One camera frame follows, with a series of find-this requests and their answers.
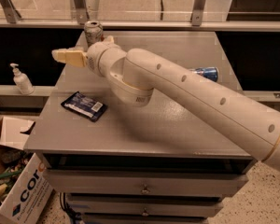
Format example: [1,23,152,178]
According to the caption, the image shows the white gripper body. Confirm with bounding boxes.
[86,42,126,77]

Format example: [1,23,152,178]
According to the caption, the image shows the silver green 7up can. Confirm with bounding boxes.
[84,21,103,47]

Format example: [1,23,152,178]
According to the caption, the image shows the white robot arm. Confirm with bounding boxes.
[51,36,280,172]

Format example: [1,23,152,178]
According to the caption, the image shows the blue silver redbull can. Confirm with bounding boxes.
[191,67,218,82]

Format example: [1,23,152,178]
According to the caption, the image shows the dark blue snack packet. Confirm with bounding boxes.
[61,91,107,122]

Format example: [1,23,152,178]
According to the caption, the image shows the white pump soap bottle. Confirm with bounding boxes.
[10,63,35,95]

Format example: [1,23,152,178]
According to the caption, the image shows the white paper sheet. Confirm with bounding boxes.
[0,117,35,150]

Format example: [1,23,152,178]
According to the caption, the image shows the grey drawer cabinet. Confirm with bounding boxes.
[23,31,258,224]

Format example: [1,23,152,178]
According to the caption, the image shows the top grey drawer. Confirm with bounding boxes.
[44,170,247,197]

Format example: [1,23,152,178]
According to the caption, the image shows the grey drawer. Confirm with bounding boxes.
[67,194,223,217]
[44,170,247,197]

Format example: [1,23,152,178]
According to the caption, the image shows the lower grey drawer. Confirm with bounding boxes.
[67,194,223,217]

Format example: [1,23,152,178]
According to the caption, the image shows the white cardboard box with logo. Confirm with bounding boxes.
[0,154,52,224]

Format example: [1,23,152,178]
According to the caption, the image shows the metal railing post middle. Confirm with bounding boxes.
[74,0,89,24]

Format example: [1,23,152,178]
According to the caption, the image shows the metal railing post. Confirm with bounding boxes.
[0,0,21,23]
[74,0,89,24]
[191,0,206,26]

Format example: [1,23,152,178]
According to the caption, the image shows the metal railing post left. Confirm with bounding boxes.
[0,0,21,23]

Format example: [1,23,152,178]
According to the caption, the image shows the metal railing post right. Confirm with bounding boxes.
[191,0,206,26]

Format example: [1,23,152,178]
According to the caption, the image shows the black cables under cabinet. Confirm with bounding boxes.
[59,192,82,224]

